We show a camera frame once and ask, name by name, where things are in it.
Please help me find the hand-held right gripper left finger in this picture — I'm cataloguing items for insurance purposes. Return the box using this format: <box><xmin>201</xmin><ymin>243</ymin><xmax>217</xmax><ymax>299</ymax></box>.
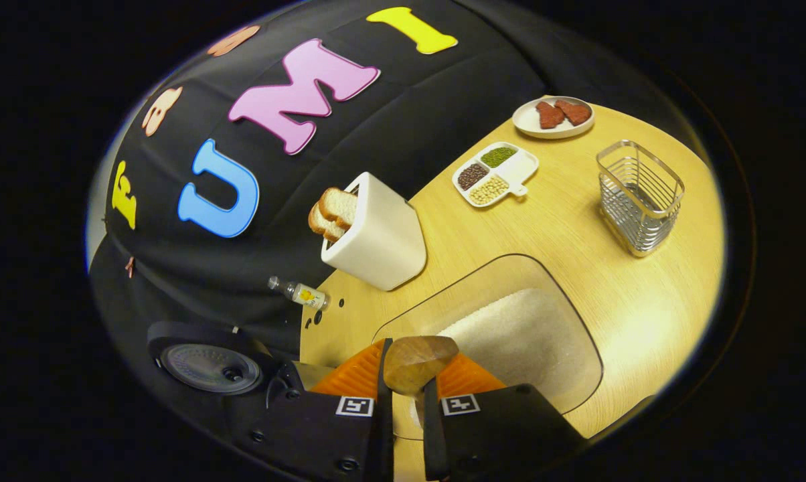
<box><xmin>232</xmin><ymin>338</ymin><xmax>394</xmax><ymax>482</ymax></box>

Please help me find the small glass bottle yellow label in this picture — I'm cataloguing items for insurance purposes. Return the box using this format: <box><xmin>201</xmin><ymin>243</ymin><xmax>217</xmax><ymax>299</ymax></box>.
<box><xmin>267</xmin><ymin>276</ymin><xmax>331</xmax><ymax>312</ymax></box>

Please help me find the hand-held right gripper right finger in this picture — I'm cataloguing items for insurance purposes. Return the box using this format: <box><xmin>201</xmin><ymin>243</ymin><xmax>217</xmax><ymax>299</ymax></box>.
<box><xmin>420</xmin><ymin>351</ymin><xmax>588</xmax><ymax>482</ymax></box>

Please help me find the white round plate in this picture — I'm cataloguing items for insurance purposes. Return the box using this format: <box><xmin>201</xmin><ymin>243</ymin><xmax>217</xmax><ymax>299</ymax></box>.
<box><xmin>512</xmin><ymin>96</ymin><xmax>595</xmax><ymax>140</ymax></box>

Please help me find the metal wire chopstick holder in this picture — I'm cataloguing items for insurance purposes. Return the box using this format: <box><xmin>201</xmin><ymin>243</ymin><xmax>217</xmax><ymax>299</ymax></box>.
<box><xmin>596</xmin><ymin>140</ymin><xmax>686</xmax><ymax>258</ymax></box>

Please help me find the white toaster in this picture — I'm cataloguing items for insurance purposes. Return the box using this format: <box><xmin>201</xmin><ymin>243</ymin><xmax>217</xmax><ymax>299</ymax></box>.
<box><xmin>321</xmin><ymin>172</ymin><xmax>428</xmax><ymax>291</ymax></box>

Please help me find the white divided dish of beans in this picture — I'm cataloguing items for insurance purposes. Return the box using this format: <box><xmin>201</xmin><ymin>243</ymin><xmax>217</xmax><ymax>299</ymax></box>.
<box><xmin>452</xmin><ymin>141</ymin><xmax>540</xmax><ymax>208</ymax></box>

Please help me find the clear plastic container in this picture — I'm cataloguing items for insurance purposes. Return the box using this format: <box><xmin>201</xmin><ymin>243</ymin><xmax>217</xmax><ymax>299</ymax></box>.
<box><xmin>372</xmin><ymin>253</ymin><xmax>605</xmax><ymax>443</ymax></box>

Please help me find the black backdrop cloth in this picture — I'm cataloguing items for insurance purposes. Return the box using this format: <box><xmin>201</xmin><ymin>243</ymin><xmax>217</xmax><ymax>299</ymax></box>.
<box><xmin>87</xmin><ymin>0</ymin><xmax>685</xmax><ymax>402</ymax></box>

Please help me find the dark grey rice cooker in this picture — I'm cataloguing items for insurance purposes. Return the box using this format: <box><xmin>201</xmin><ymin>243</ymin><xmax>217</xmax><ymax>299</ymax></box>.
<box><xmin>147</xmin><ymin>320</ymin><xmax>307</xmax><ymax>429</ymax></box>

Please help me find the wooden spoon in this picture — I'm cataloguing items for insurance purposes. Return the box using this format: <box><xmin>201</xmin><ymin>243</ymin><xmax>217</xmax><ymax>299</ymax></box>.
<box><xmin>383</xmin><ymin>335</ymin><xmax>460</xmax><ymax>429</ymax></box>

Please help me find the red meat piece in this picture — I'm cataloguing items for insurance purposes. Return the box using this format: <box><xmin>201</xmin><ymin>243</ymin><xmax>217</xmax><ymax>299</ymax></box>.
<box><xmin>536</xmin><ymin>101</ymin><xmax>566</xmax><ymax>130</ymax></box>
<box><xmin>554</xmin><ymin>99</ymin><xmax>592</xmax><ymax>127</ymax></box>

